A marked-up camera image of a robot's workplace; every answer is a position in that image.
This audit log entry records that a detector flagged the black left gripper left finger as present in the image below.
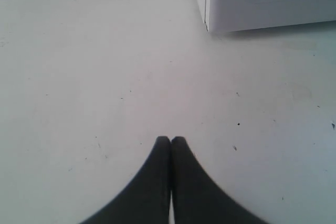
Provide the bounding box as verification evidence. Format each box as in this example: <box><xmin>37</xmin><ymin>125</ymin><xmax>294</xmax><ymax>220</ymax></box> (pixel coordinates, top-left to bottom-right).
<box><xmin>83</xmin><ymin>136</ymin><xmax>171</xmax><ymax>224</ymax></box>

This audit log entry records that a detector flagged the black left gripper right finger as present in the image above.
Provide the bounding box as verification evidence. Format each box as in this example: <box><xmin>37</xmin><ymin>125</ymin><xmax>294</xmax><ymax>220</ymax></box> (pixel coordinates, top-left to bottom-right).
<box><xmin>171</xmin><ymin>136</ymin><xmax>265</xmax><ymax>224</ymax></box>

